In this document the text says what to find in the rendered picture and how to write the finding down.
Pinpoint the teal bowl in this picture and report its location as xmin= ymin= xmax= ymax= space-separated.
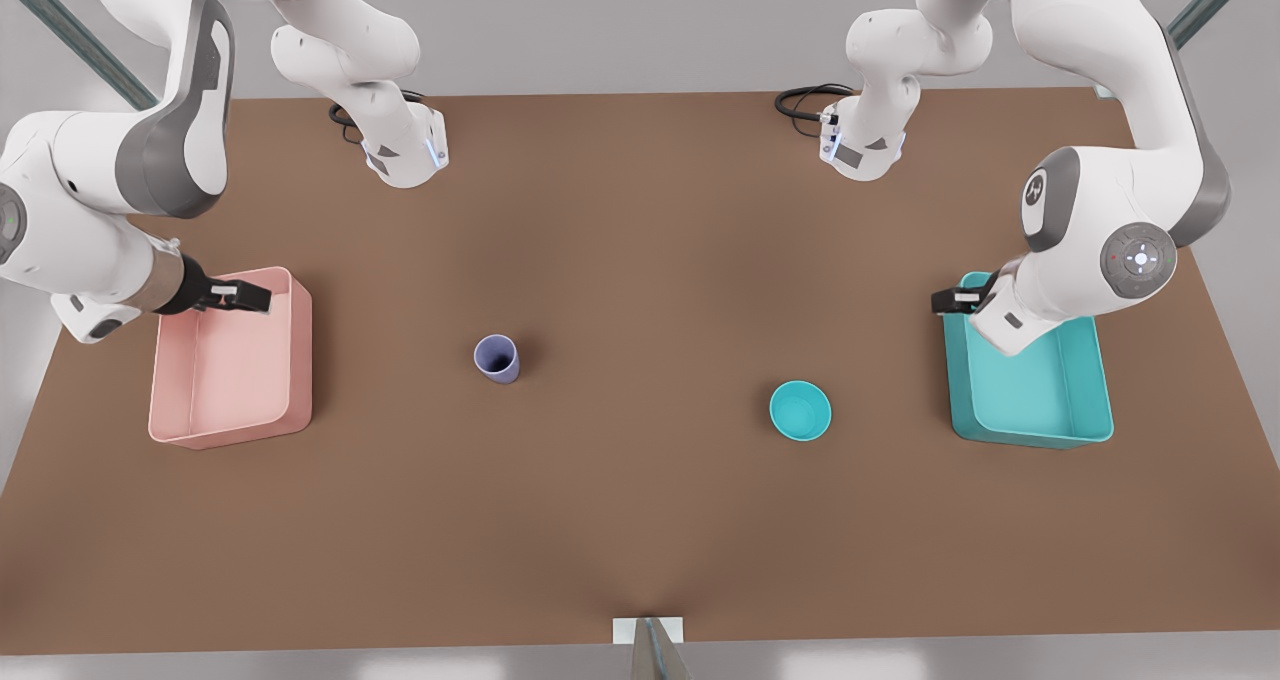
xmin=769 ymin=380 xmax=833 ymax=443

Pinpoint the silver frame post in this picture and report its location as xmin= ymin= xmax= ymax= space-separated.
xmin=612 ymin=616 xmax=693 ymax=680
xmin=0 ymin=0 xmax=159 ymax=112
xmin=1095 ymin=0 xmax=1271 ymax=99

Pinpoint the pink plastic box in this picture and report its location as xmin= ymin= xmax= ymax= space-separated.
xmin=148 ymin=266 xmax=314 ymax=451

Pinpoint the black cable loop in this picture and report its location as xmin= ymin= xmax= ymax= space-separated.
xmin=774 ymin=83 xmax=857 ymax=139
xmin=329 ymin=90 xmax=429 ymax=145

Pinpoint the purple cup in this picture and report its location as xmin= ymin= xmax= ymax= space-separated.
xmin=473 ymin=334 xmax=521 ymax=386

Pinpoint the teal plastic box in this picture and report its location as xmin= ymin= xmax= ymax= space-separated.
xmin=942 ymin=271 xmax=1115 ymax=451

